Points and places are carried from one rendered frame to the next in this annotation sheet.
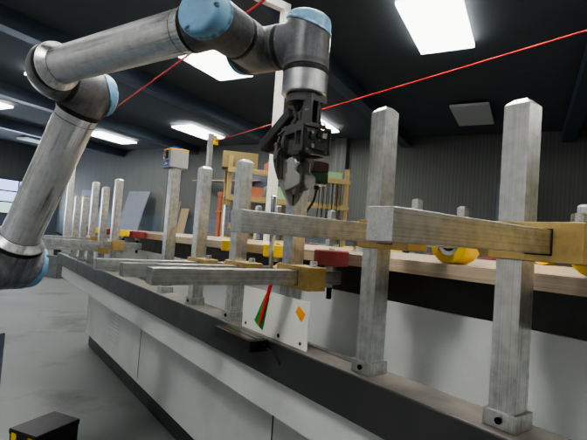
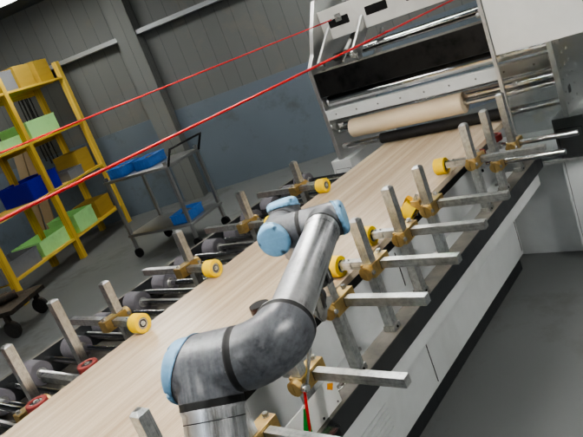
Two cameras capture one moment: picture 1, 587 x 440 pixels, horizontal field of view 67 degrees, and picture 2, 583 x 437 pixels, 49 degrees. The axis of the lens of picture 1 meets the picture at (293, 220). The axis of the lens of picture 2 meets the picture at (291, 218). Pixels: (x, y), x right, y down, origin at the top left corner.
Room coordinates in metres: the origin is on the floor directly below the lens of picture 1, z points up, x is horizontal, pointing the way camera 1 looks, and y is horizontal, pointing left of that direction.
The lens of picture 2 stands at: (1.18, 1.66, 1.79)
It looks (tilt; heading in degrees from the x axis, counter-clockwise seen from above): 16 degrees down; 259
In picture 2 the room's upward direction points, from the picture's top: 21 degrees counter-clockwise
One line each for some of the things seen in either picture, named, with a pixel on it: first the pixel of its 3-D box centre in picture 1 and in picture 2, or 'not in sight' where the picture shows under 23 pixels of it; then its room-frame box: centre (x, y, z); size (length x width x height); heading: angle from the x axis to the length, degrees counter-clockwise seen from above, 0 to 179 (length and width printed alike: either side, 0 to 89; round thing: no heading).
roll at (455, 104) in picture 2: not in sight; (434, 109); (-0.58, -1.84, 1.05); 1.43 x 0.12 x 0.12; 126
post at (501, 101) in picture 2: not in sight; (510, 137); (-0.61, -1.19, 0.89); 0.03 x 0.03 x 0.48; 36
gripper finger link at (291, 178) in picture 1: (292, 181); (325, 304); (0.85, 0.01, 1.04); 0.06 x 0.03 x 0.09; 36
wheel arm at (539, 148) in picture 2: not in sight; (489, 156); (-0.28, -0.87, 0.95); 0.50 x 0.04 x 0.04; 126
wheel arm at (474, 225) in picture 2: not in sight; (422, 229); (0.32, -0.42, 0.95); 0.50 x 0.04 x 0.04; 126
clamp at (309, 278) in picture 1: (298, 276); (305, 375); (0.98, -0.02, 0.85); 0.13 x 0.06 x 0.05; 36
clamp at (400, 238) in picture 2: not in sight; (405, 233); (0.37, -0.46, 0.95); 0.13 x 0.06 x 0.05; 36
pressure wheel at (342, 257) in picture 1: (330, 273); not in sight; (1.01, -0.09, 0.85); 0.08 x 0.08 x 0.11
